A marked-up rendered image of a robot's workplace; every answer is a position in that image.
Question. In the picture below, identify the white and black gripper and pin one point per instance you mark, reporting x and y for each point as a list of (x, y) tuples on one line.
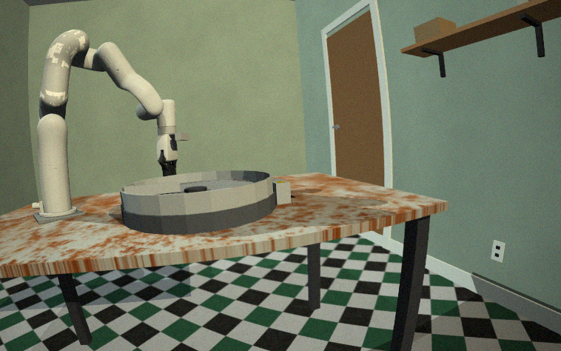
[(167, 149)]

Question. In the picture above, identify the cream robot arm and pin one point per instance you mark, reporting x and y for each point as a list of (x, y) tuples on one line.
[(73, 45)]

